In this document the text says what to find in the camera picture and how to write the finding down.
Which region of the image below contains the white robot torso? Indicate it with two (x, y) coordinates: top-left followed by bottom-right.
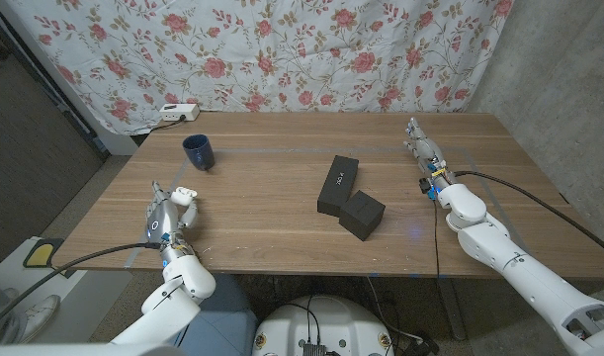
(251, 295), (395, 356)

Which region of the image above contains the grey metal table leg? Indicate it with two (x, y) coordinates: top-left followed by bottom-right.
(437, 276), (469, 342)

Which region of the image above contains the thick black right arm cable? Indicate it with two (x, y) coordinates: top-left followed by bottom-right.
(453, 170), (604, 259)

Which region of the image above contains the floral backdrop cloth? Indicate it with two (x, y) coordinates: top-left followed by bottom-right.
(7, 0), (515, 137)

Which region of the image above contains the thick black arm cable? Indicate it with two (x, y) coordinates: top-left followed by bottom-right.
(453, 170), (604, 259)
(0, 241), (162, 335)

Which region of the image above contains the yellow black foot pedal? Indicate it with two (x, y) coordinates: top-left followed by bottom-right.
(23, 237), (65, 269)

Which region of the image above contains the white power strip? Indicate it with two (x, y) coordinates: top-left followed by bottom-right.
(158, 103), (201, 123)

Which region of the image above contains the white sneaker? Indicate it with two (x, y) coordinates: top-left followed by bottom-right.
(17, 295), (61, 343)

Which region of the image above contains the long black box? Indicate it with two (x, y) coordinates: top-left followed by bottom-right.
(316, 154), (360, 218)

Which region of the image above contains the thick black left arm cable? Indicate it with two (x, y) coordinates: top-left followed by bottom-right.
(0, 241), (162, 335)

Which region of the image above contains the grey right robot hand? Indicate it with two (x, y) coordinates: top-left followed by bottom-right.
(403, 117), (456, 188)

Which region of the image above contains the black plug adapter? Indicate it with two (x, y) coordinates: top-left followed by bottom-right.
(403, 335), (441, 356)

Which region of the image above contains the black cube box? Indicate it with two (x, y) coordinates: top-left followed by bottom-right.
(338, 190), (387, 242)

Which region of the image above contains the black power strip cord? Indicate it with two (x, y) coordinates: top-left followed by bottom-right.
(150, 116), (187, 133)

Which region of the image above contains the dark blue mug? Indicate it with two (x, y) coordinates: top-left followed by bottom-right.
(182, 133), (216, 172)

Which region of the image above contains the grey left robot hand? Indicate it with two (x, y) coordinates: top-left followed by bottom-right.
(145, 180), (200, 259)

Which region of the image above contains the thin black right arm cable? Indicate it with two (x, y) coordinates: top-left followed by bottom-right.
(433, 197), (442, 279)

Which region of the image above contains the white airpods case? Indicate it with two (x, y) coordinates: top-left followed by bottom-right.
(170, 186), (199, 208)

